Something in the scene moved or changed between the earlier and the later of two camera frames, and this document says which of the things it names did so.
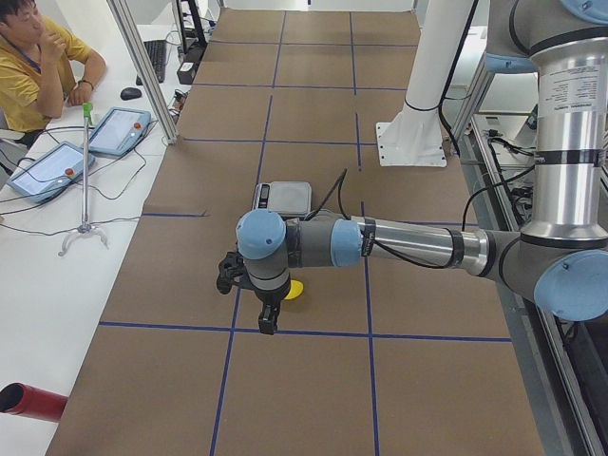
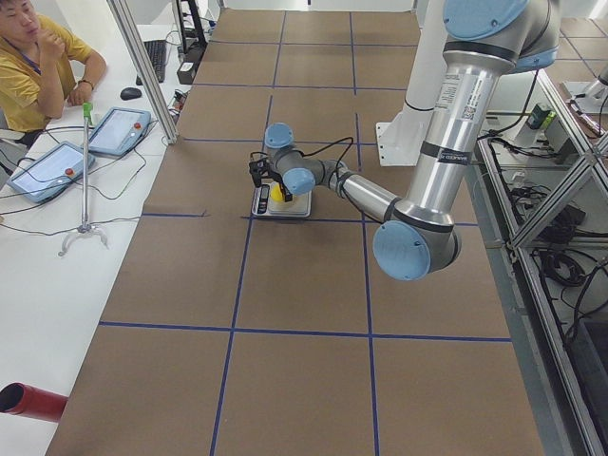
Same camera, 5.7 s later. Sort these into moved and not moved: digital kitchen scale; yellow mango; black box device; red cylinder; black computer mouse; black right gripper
Moved: black right gripper; yellow mango
Not moved: black computer mouse; digital kitchen scale; red cylinder; black box device
